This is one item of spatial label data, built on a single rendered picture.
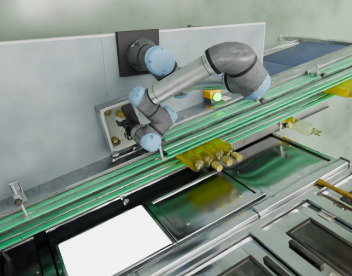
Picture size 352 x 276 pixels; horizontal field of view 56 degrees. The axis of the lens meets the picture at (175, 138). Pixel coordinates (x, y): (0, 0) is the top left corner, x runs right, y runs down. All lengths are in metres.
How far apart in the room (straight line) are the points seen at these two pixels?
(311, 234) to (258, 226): 0.21
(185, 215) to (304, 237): 0.49
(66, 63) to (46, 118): 0.26
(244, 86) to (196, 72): 0.18
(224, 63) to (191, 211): 0.70
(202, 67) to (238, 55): 0.13
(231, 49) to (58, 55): 0.76
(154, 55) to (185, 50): 0.39
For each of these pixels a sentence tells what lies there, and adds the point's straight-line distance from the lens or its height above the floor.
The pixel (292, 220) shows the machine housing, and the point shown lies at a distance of 1.50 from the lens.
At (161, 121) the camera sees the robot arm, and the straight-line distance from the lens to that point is 1.32.
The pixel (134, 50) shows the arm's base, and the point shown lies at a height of 0.84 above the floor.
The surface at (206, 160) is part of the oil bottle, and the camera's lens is 1.58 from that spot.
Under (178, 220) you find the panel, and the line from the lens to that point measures 1.48.
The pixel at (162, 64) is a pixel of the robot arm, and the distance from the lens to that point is 1.42.
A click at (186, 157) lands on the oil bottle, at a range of 1.61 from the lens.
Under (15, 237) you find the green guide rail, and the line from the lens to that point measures 1.59.
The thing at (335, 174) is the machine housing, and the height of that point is 1.40.
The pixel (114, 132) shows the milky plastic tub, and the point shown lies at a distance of 1.66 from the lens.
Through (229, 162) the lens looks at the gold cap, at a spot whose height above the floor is 1.16.
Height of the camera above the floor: 2.26
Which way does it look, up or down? 55 degrees down
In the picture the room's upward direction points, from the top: 124 degrees clockwise
